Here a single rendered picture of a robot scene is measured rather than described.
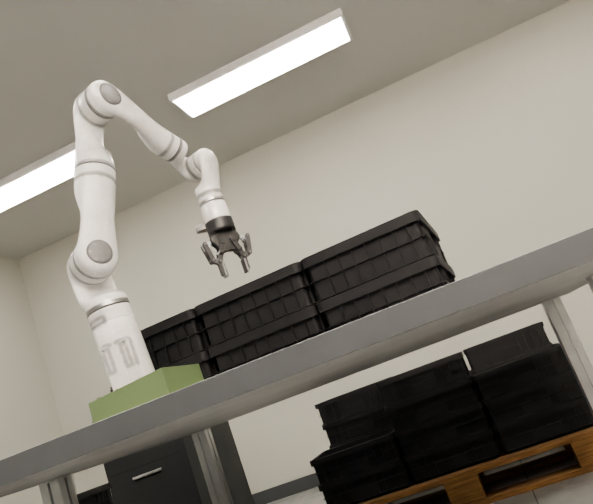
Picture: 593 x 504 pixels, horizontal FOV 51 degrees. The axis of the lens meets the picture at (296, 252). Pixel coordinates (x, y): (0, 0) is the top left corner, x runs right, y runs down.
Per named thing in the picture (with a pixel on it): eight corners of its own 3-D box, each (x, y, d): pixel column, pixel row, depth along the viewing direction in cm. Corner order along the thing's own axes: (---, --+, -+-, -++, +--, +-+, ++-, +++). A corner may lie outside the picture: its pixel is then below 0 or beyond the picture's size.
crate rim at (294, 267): (301, 270, 145) (297, 260, 145) (194, 316, 153) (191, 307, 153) (345, 281, 182) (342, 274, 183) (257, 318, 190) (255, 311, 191)
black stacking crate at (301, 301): (314, 308, 143) (298, 263, 145) (207, 353, 151) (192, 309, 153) (356, 312, 180) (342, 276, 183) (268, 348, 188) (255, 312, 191)
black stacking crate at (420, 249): (437, 258, 135) (417, 211, 137) (316, 308, 143) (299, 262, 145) (454, 272, 172) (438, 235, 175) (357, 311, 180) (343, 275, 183)
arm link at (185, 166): (197, 171, 177) (157, 147, 168) (217, 156, 172) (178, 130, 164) (195, 190, 173) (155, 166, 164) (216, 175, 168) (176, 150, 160)
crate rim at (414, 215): (420, 218, 137) (416, 208, 137) (301, 270, 145) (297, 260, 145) (441, 241, 174) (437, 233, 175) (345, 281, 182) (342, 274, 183)
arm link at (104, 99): (185, 127, 164) (165, 142, 169) (97, 69, 147) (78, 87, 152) (182, 153, 159) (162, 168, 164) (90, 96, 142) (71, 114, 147)
